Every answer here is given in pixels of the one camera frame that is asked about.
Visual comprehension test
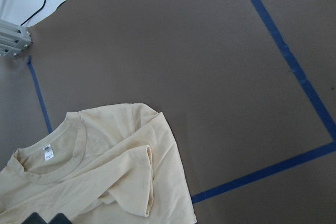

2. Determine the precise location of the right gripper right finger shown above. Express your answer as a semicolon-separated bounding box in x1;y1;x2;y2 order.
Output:
48;208;72;224

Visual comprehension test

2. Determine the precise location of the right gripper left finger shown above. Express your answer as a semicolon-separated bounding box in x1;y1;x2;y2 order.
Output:
24;212;47;224

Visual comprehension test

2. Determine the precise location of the cream long-sleeve graphic shirt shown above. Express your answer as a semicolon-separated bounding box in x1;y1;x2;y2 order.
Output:
1;104;197;223

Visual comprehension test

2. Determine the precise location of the aluminium frame post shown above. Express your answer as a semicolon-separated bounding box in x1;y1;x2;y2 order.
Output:
1;19;32;57

